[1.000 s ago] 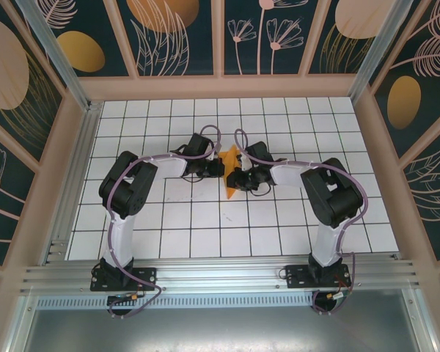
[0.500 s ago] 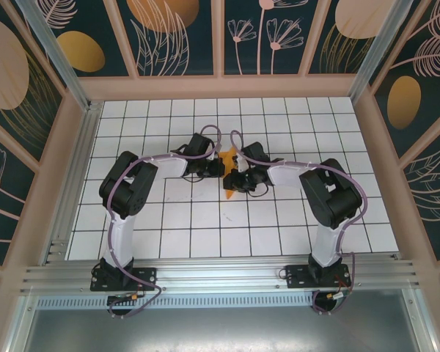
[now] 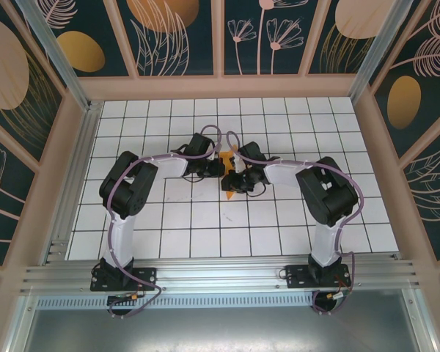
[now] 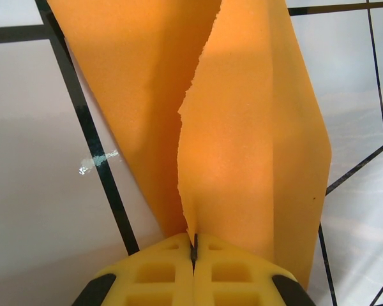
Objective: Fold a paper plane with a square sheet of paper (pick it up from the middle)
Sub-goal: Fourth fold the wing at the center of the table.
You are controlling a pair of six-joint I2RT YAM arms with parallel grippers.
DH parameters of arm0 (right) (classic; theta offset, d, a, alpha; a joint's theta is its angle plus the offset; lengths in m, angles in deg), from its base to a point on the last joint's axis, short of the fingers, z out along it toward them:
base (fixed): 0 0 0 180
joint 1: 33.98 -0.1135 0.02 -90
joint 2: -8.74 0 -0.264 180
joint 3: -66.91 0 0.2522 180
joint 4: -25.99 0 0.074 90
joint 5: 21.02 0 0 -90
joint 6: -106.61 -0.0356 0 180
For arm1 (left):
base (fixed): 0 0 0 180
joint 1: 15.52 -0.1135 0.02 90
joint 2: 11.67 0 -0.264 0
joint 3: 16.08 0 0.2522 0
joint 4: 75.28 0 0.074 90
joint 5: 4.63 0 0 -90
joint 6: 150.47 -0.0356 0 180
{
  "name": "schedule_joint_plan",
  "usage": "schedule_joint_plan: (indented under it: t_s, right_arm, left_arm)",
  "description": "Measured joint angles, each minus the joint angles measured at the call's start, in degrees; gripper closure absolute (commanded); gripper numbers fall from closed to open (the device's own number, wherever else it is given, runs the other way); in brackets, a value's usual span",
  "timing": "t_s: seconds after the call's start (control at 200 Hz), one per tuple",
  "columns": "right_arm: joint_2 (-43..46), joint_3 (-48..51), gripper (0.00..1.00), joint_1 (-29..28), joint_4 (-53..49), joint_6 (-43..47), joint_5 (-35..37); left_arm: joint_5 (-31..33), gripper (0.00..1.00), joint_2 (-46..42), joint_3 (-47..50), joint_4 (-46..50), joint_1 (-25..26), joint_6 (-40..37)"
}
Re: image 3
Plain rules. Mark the orange cloth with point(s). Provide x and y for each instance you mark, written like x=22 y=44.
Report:
x=230 y=194

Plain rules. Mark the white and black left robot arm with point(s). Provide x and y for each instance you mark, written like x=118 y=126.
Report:
x=168 y=168

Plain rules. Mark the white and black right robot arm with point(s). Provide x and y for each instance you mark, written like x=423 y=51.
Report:
x=282 y=173

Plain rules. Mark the grey metal sheet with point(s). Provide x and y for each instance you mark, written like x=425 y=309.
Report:
x=220 y=330

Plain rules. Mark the small adapter board with connectors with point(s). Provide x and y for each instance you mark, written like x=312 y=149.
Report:
x=124 y=297
x=339 y=295

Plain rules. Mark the long aluminium mounting rail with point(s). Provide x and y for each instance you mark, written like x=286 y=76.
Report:
x=220 y=273

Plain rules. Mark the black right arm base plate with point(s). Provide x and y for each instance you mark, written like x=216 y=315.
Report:
x=297 y=276

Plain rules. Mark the short aluminium side rail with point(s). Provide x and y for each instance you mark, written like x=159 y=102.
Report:
x=84 y=146

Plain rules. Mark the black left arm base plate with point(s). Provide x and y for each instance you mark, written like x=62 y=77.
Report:
x=146 y=278

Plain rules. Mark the aluminium frame post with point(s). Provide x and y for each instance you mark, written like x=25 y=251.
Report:
x=55 y=47
x=370 y=55

